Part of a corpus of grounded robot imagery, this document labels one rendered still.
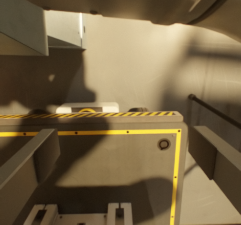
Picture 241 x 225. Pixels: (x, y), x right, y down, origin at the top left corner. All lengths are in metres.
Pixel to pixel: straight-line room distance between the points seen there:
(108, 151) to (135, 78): 0.39
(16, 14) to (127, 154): 0.47
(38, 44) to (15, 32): 0.03
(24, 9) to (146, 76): 0.67
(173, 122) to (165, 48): 0.40
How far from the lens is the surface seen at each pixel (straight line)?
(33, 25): 0.22
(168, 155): 0.59
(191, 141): 0.17
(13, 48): 0.22
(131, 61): 0.81
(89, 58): 0.82
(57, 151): 0.17
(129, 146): 0.56
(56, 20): 0.47
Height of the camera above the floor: 0.81
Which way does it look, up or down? 75 degrees down
